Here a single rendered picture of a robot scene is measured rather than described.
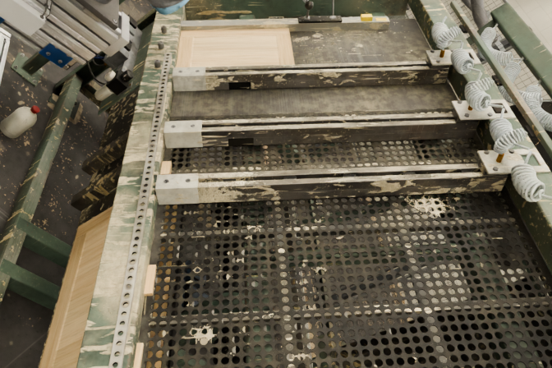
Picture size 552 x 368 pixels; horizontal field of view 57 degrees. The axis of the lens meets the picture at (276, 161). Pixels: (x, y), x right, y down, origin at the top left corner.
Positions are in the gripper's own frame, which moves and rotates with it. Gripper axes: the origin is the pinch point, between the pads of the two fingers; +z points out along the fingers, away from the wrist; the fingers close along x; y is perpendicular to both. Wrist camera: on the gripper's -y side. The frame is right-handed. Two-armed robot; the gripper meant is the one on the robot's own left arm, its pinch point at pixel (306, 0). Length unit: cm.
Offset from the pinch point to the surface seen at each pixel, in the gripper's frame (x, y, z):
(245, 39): 31.2, -3.6, 10.5
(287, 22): 9.6, -1.4, 8.1
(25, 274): 140, -57, 55
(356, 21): -19.5, -12.7, 8.1
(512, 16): -103, -25, 16
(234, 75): 48, -36, 6
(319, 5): -14.9, 14.0, 11.5
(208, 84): 58, -32, 9
